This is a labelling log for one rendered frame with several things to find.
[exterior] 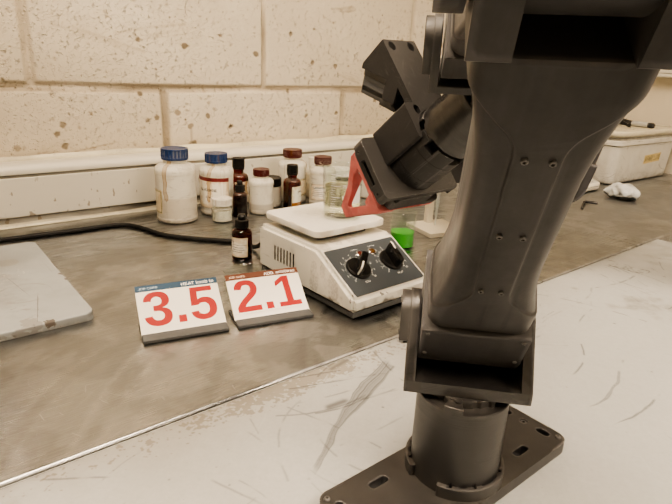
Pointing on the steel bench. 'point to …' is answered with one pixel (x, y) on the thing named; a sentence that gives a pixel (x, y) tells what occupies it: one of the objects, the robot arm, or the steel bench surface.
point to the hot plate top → (318, 226)
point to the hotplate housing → (299, 244)
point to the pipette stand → (431, 224)
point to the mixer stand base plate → (35, 294)
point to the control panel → (382, 278)
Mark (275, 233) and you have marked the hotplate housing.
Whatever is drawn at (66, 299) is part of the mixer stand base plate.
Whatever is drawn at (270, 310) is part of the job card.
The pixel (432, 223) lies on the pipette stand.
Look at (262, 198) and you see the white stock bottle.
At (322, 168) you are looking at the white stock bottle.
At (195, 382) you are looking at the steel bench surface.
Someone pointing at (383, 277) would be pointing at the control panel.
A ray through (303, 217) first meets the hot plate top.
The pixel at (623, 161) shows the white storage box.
